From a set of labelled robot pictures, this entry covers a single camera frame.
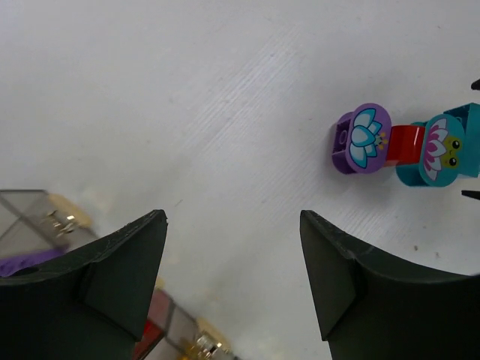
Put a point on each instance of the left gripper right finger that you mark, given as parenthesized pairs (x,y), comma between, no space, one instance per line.
(371,304)

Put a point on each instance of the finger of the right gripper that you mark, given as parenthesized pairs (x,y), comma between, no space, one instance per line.
(475,85)
(473,194)

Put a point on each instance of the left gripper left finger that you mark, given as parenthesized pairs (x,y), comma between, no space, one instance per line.
(91,303)

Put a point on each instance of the teal base lego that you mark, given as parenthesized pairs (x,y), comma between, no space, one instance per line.
(468,116)

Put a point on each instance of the teal frog lego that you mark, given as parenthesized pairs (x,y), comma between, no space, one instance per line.
(440,142)

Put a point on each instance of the red arch lego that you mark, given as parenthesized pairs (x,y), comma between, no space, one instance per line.
(405,145)

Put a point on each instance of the purple lego block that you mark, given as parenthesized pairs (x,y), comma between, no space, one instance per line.
(13,264)

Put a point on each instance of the purple flower lego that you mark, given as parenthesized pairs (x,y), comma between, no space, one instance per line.
(361,140)

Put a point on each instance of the red round lego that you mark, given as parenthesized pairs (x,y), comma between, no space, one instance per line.
(151,336)

